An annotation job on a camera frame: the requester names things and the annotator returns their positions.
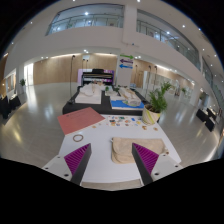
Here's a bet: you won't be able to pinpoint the beige folded towel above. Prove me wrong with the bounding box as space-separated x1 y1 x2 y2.
110 136 169 165

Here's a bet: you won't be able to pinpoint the group of black chairs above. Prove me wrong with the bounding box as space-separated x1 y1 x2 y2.
195 107 218 133
0 94 22 120

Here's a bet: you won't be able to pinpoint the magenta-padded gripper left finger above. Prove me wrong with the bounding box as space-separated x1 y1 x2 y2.
42 143 93 186

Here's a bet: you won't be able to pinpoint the black floor lamp stand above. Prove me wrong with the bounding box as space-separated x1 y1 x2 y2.
68 54 76 104

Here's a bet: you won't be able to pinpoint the small potted hall plant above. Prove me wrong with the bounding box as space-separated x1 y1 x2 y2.
19 78 27 95

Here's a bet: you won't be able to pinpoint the black low display table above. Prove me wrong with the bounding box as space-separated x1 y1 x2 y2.
62 85 149 117

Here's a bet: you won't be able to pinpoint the potted palm in striped pot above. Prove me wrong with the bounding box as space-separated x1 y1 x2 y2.
141 80 173 126

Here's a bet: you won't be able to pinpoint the salmon pink flat board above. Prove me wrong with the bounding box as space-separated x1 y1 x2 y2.
56 106 106 136

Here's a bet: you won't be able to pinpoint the coloured arrow direction signs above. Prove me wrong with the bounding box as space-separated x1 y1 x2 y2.
118 53 134 70

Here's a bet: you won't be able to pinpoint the model on blue base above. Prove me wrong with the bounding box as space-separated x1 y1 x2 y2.
109 87 145 110

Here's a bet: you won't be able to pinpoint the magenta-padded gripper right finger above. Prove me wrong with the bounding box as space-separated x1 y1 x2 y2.
131 143 184 187

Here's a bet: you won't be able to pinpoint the white architectural model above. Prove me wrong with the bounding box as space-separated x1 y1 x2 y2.
74 83 103 105

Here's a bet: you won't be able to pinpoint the sheet of colourful stickers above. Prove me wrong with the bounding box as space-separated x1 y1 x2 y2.
105 114 143 128

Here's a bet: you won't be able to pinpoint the black piano with purple screen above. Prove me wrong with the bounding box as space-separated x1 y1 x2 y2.
77 68 116 87

